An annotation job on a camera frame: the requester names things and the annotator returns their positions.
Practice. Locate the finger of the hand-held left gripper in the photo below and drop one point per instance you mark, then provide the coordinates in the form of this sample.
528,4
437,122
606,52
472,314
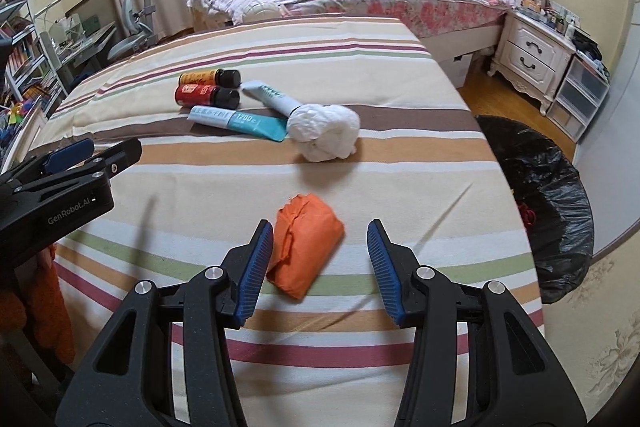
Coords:
117,159
67,154

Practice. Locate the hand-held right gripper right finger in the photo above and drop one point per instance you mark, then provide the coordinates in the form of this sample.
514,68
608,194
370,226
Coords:
385,272

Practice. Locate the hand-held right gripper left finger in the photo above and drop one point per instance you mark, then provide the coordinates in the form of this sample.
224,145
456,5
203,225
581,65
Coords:
252,272

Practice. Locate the orange packet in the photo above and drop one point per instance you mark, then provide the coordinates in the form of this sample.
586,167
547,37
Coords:
300,252

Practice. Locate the red label bottle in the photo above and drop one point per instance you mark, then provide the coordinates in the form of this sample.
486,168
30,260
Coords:
202,96

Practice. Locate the yellow label bottle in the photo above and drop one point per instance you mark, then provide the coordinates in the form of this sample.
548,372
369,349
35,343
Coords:
200,78

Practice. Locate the teal tube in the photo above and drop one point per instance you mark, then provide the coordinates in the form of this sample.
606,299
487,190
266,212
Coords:
235,120

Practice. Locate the white tissue ball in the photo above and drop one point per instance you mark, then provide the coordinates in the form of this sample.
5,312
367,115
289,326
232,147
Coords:
325,132

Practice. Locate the white tube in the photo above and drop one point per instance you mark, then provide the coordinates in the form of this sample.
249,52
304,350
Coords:
270,99

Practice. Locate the bin with black bag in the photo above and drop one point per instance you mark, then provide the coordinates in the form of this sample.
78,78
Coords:
550,217

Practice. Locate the person's left forearm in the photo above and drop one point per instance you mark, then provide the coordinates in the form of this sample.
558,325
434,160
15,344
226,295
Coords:
47,307

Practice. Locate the striped bedsheet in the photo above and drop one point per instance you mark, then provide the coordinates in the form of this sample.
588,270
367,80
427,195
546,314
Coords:
250,187

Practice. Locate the bookshelf with books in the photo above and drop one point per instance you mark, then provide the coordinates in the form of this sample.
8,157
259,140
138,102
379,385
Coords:
17,57

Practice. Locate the white desk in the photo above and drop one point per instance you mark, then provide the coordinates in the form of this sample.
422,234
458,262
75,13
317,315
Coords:
82,39

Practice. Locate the grey desk chair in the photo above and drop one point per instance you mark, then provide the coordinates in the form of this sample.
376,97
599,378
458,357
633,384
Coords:
132,24

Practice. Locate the white cardboard box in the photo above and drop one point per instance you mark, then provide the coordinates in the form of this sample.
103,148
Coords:
457,67

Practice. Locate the white nightstand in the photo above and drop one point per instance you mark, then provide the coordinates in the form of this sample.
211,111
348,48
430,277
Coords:
530,52

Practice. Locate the plastic drawer unit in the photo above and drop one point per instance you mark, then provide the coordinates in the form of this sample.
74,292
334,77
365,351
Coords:
580,92

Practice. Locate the white wardrobe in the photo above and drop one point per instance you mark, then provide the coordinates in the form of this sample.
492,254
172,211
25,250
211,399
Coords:
625,132

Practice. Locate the black pouch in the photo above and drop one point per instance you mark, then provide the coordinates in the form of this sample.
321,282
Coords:
589,43

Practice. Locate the cluster of small bottles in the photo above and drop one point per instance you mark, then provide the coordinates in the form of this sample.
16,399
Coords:
547,9

